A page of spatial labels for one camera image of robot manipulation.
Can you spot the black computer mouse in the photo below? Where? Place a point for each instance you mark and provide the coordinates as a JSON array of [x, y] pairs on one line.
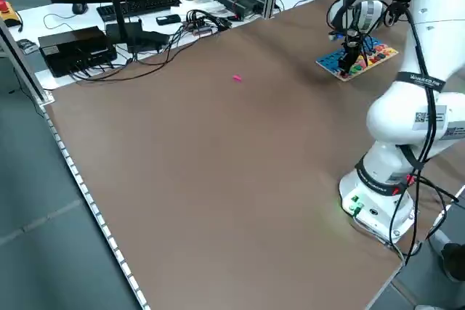
[[79, 8]]

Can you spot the large black electronics box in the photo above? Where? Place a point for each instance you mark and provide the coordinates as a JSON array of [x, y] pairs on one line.
[[72, 48]]

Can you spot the small black handheld device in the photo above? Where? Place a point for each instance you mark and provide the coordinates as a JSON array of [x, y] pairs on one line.
[[168, 19]]

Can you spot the black monitor stand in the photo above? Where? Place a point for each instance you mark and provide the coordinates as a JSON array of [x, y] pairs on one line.
[[118, 16]]

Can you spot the black keyboard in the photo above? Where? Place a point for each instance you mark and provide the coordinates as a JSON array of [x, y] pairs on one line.
[[145, 7]]

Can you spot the blue wooden toy board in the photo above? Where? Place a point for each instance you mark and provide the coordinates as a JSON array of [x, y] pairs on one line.
[[328, 61]]

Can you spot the small grey desk device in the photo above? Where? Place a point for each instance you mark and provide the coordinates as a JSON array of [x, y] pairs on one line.
[[27, 45]]

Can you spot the aluminium corner frame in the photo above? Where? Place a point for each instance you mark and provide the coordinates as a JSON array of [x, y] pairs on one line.
[[25, 70]]

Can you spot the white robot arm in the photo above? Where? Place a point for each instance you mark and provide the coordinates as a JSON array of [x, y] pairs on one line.
[[392, 121]]

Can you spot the person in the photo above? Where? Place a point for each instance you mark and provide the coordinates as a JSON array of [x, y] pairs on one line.
[[454, 259]]

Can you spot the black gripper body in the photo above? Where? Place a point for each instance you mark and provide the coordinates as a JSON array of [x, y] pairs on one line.
[[349, 52]]

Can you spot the aluminium table edge rail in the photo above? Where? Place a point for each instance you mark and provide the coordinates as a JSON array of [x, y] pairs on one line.
[[94, 208]]

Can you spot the pink number one piece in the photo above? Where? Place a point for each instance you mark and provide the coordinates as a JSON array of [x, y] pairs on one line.
[[237, 78]]

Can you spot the red emergency stop button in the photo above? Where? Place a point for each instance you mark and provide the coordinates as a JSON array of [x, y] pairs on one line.
[[7, 10]]

